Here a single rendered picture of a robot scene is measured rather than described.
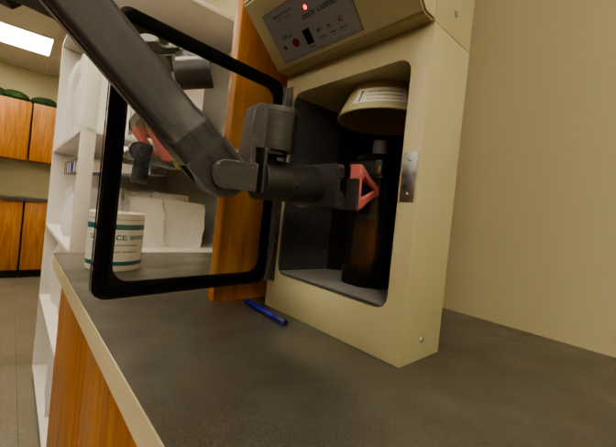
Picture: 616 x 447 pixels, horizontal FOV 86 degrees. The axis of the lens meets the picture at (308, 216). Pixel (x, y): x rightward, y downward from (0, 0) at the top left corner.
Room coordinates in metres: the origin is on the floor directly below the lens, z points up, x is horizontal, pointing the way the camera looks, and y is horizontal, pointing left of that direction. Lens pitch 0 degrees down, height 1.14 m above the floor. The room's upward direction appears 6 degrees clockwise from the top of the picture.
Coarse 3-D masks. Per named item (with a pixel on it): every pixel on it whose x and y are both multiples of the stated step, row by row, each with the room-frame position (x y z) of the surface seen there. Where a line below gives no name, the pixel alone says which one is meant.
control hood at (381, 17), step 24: (264, 0) 0.57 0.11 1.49; (360, 0) 0.47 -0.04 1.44; (384, 0) 0.45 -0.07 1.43; (408, 0) 0.43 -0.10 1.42; (432, 0) 0.44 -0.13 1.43; (264, 24) 0.61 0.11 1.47; (384, 24) 0.47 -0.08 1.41; (408, 24) 0.46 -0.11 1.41; (336, 48) 0.55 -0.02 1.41; (360, 48) 0.54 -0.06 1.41; (288, 72) 0.66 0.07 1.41
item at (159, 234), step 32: (192, 64) 0.52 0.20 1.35; (192, 96) 0.53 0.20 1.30; (224, 96) 0.57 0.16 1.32; (256, 96) 0.62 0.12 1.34; (128, 128) 0.46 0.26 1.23; (224, 128) 0.57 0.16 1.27; (128, 160) 0.46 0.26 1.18; (160, 160) 0.50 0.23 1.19; (128, 192) 0.47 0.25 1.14; (160, 192) 0.50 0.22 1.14; (192, 192) 0.54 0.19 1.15; (96, 224) 0.44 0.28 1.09; (128, 224) 0.47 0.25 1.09; (160, 224) 0.50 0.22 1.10; (192, 224) 0.54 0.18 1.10; (224, 224) 0.59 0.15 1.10; (256, 224) 0.64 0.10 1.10; (128, 256) 0.47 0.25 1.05; (160, 256) 0.51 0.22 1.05; (192, 256) 0.55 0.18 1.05; (224, 256) 0.59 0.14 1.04; (256, 256) 0.64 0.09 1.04
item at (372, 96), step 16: (352, 96) 0.59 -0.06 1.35; (368, 96) 0.55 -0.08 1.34; (384, 96) 0.54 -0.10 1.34; (400, 96) 0.54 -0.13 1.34; (352, 112) 0.66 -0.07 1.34; (368, 112) 0.68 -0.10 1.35; (384, 112) 0.68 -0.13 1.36; (400, 112) 0.67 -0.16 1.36; (352, 128) 0.68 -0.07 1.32; (368, 128) 0.70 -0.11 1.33; (384, 128) 0.69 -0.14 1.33; (400, 128) 0.68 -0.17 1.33
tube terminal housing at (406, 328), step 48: (384, 48) 0.51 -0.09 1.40; (432, 48) 0.45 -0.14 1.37; (336, 96) 0.65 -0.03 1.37; (432, 96) 0.46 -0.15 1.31; (432, 144) 0.46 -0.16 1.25; (432, 192) 0.47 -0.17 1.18; (432, 240) 0.48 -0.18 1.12; (288, 288) 0.63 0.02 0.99; (432, 288) 0.49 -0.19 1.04; (336, 336) 0.53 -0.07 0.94; (384, 336) 0.47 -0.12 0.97; (432, 336) 0.50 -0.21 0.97
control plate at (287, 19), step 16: (288, 0) 0.54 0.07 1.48; (304, 0) 0.52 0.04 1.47; (320, 0) 0.51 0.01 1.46; (336, 0) 0.49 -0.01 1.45; (352, 0) 0.48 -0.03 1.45; (272, 16) 0.58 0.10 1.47; (288, 16) 0.56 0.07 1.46; (304, 16) 0.54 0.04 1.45; (320, 16) 0.53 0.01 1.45; (336, 16) 0.51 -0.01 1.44; (352, 16) 0.49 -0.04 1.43; (272, 32) 0.61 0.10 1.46; (288, 32) 0.58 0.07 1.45; (336, 32) 0.53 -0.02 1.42; (352, 32) 0.51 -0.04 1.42; (288, 48) 0.61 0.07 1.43; (304, 48) 0.59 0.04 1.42; (320, 48) 0.57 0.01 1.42
